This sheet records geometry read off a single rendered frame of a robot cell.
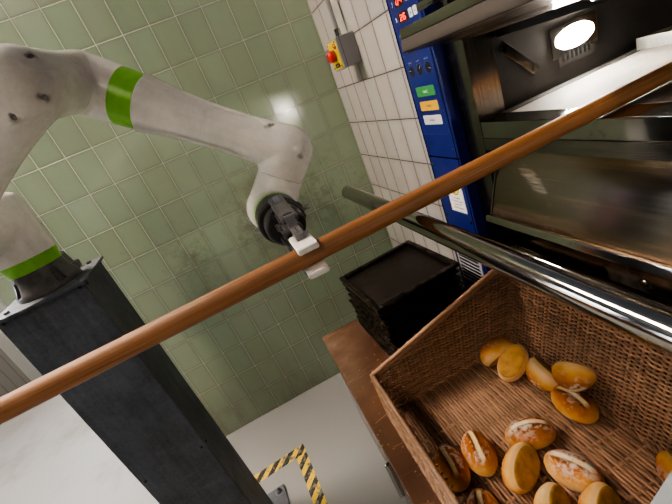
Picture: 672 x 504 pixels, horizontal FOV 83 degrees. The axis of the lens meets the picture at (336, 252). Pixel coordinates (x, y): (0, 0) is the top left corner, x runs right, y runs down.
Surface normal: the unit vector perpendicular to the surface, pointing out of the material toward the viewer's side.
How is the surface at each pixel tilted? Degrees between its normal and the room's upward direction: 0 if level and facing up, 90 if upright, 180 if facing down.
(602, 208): 70
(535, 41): 90
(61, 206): 90
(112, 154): 90
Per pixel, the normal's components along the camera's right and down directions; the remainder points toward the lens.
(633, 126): -0.88, 0.44
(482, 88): 0.30, 0.29
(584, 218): -0.95, 0.13
